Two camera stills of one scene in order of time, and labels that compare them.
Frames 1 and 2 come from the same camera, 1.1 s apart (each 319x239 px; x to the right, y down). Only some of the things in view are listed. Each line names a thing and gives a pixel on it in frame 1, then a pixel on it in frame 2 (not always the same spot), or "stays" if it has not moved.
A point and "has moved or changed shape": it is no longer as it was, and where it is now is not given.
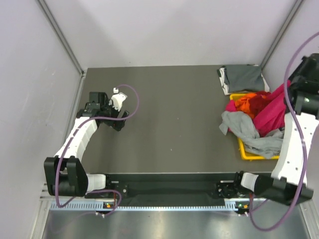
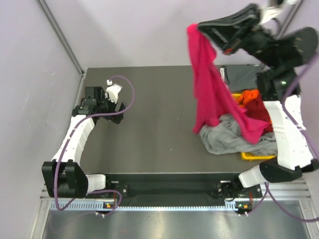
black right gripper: [303, 59] -> [227, 32]
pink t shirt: [271, 116] has moved or changed shape
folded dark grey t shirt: [243, 77] stays
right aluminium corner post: [281, 34] stays
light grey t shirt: [267, 145] has moved or changed shape
